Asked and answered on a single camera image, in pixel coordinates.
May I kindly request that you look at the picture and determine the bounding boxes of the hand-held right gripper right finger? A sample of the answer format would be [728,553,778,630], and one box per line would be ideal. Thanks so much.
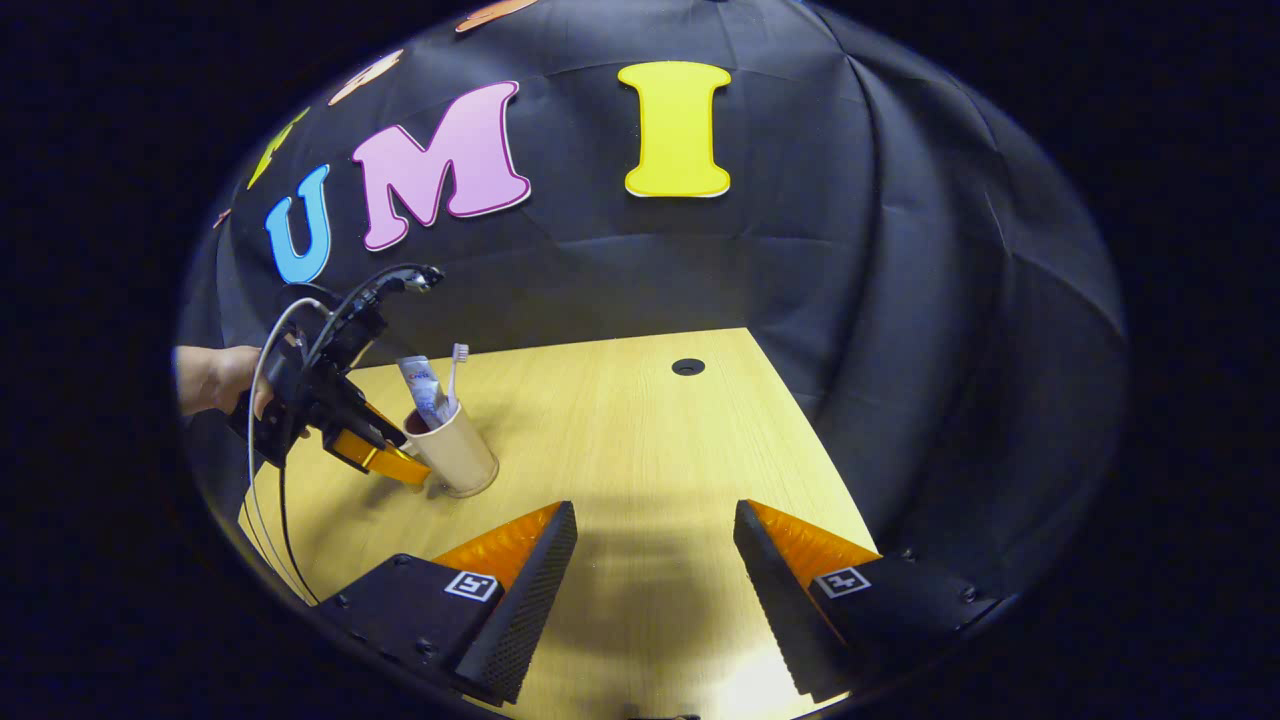
[733,498,1001,703]

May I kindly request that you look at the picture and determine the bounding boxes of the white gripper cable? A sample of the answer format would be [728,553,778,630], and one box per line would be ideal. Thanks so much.
[245,296,333,603]

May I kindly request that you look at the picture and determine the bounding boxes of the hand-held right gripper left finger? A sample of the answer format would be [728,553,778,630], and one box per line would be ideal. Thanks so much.
[318,500,579,707]

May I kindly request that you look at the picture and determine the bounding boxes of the white toothpaste tube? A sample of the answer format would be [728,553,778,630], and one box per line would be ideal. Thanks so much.
[397,355,453,431]

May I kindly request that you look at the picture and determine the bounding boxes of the wooden desktop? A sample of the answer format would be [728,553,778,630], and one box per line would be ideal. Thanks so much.
[238,327,881,720]

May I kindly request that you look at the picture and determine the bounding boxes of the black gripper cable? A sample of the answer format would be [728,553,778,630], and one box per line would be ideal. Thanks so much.
[278,262,421,607]

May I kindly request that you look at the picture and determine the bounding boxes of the beige cup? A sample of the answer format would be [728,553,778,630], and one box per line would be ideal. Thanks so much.
[403,398,499,499]

